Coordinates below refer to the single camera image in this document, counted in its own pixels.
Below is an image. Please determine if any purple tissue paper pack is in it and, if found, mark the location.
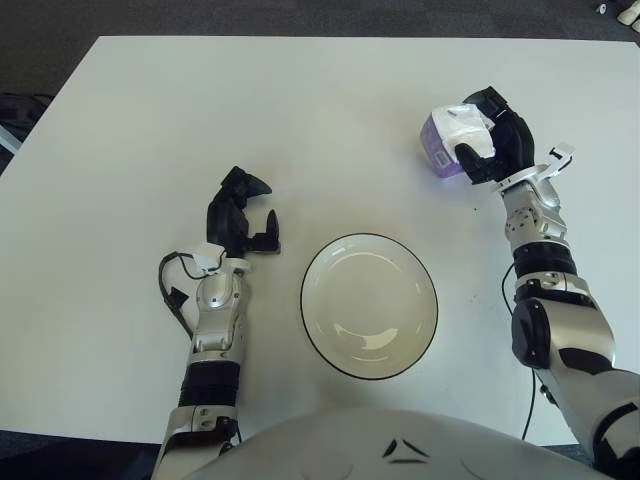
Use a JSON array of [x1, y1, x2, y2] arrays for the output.
[[418, 103, 497, 181]]

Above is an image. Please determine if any black bag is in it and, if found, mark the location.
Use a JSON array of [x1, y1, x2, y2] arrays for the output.
[[0, 93, 55, 146]]

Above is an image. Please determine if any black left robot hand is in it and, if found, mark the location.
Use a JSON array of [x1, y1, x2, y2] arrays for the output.
[[205, 166, 282, 260]]

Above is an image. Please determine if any grey white furniture edge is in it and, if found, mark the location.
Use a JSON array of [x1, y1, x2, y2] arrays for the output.
[[0, 123, 24, 157]]

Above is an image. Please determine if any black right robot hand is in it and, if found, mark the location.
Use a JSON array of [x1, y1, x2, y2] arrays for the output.
[[452, 85, 539, 186]]

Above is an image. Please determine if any grey robot torso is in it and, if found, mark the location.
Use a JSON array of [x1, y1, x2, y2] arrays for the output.
[[169, 407, 616, 480]]

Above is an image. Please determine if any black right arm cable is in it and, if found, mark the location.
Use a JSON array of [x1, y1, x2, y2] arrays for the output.
[[501, 259, 539, 441]]

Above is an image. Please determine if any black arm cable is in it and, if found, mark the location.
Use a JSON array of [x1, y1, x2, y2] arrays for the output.
[[501, 259, 539, 441], [158, 251, 226, 341]]

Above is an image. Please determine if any white plate with black rim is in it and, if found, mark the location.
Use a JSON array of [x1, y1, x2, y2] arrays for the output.
[[299, 232, 440, 381]]

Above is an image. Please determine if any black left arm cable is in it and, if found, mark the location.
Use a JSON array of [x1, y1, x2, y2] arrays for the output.
[[158, 251, 226, 341]]

